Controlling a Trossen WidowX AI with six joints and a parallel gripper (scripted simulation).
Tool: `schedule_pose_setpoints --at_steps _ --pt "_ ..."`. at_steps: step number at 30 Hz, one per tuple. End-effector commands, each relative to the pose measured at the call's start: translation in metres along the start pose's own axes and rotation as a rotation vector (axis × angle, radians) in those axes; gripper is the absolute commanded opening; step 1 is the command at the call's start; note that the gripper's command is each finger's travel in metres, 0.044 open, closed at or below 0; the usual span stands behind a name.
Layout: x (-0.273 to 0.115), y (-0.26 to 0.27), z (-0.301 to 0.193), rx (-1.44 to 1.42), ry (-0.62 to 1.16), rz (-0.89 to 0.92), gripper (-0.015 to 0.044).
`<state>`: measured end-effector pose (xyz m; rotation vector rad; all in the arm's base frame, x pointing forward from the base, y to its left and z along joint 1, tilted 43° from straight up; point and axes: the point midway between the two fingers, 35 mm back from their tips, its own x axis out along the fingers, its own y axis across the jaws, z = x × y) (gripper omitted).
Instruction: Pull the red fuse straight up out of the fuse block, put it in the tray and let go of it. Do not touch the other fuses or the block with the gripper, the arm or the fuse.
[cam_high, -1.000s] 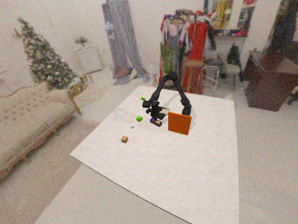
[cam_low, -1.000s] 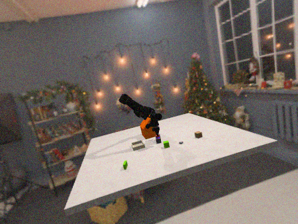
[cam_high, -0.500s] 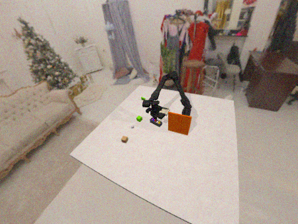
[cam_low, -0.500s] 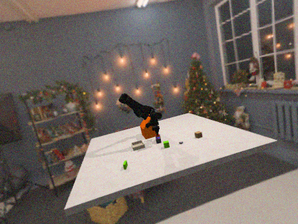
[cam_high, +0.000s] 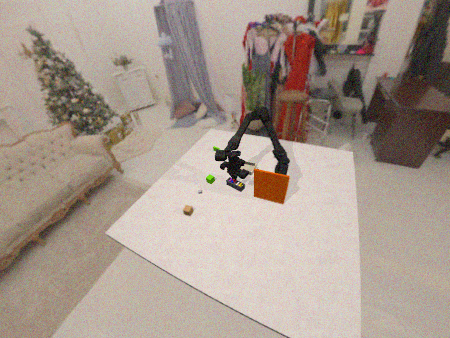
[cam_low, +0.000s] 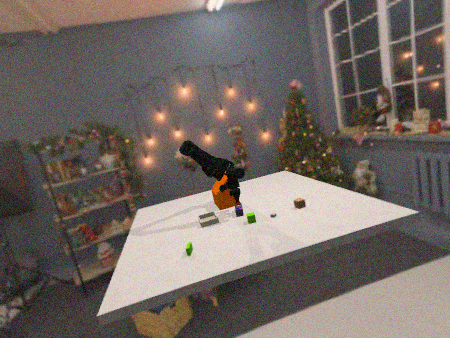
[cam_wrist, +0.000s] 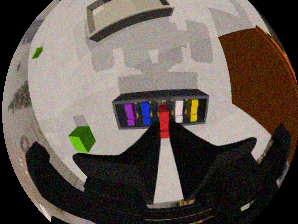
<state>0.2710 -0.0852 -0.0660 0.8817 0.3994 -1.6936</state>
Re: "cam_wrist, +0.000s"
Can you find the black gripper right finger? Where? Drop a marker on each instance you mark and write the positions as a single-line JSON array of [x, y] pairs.
[[196, 159]]

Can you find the red fuse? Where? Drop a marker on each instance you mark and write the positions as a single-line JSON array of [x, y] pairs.
[[164, 118]]

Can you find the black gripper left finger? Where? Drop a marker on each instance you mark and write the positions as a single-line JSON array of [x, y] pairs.
[[137, 166]]

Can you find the white fuse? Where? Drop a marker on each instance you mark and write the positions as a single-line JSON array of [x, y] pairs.
[[177, 110]]

